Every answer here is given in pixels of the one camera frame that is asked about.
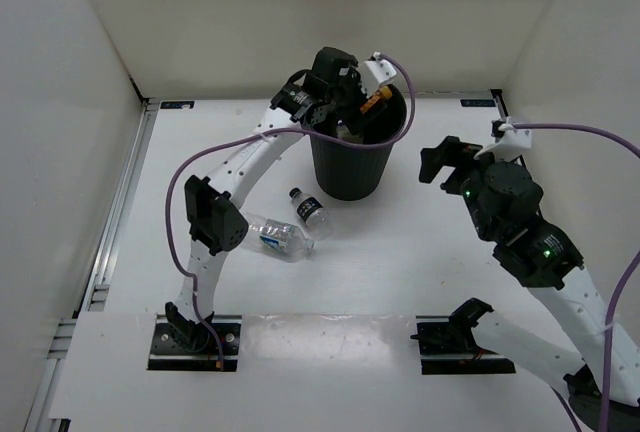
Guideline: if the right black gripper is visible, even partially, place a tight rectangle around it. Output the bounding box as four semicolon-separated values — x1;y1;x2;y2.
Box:
417;136;515;241

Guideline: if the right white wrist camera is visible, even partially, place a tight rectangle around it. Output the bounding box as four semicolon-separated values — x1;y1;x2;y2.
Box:
474;117;532;162

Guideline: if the aluminium frame rail left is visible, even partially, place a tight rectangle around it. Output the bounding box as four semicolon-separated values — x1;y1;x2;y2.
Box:
73;99;160;318

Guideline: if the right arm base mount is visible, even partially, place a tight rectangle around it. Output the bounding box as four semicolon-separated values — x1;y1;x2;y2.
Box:
410;316;516;376

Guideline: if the aluminium frame rail front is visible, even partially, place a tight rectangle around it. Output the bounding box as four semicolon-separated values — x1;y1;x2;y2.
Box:
24;319;77;432

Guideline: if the small black label bottle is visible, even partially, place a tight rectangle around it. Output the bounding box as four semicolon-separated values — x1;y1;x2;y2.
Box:
289;187;331;233

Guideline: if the clear crushed water bottle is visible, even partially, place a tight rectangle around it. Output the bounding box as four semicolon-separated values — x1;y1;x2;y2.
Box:
242;214;315;261

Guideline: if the orange juice bottle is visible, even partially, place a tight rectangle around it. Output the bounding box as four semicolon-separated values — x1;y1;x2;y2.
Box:
360;86;393;115

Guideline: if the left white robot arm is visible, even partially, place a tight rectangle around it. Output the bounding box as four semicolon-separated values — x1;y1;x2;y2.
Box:
165;47;414;353

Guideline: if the aluminium frame rail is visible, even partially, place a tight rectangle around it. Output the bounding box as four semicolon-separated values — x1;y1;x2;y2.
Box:
24;319;77;432
73;99;160;318

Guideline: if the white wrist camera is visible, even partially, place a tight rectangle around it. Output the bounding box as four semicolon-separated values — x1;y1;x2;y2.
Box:
474;117;532;162
357;52;398;98

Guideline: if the tall clear white-label bottle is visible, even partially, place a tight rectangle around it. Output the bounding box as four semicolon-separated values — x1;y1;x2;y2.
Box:
336;122;364;145

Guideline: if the black ribbed waste bin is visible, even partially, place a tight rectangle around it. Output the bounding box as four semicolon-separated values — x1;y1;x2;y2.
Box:
310;85;407;201

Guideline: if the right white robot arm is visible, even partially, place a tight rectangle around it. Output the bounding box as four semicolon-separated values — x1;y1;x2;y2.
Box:
419;136;639;431

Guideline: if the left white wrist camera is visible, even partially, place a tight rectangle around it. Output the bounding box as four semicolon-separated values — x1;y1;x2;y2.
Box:
357;52;398;98

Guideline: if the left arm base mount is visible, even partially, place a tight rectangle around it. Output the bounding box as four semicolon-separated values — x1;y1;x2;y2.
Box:
147;315;242;372

